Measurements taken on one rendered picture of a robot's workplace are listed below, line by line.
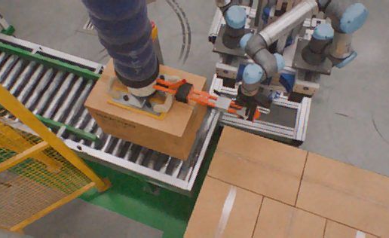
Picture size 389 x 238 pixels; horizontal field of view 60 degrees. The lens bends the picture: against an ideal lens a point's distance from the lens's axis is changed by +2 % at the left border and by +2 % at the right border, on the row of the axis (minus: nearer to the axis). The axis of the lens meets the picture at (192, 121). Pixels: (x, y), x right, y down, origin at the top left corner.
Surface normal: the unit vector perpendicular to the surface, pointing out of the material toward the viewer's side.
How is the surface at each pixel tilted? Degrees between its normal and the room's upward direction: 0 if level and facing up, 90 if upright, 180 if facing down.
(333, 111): 0
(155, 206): 0
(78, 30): 0
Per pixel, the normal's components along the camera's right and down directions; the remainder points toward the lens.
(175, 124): -0.04, -0.44
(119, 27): 0.29, 0.71
